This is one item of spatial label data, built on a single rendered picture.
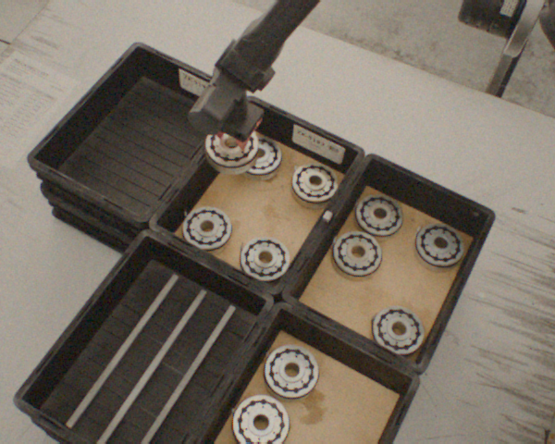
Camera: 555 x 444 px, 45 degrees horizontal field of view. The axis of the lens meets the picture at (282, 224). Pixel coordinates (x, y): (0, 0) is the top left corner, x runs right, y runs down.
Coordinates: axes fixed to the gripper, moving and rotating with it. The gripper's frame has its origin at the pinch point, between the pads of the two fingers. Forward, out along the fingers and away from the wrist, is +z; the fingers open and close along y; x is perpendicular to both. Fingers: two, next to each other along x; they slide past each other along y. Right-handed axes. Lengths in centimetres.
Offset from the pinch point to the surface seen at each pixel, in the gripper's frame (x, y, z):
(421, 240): 9.2, 40.4, 19.0
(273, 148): 13.7, 1.9, 19.0
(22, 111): 0, -63, 34
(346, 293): -8.5, 31.7, 21.2
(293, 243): -3.9, 16.8, 21.3
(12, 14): 70, -152, 107
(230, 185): 1.8, -2.2, 21.5
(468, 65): 148, 24, 111
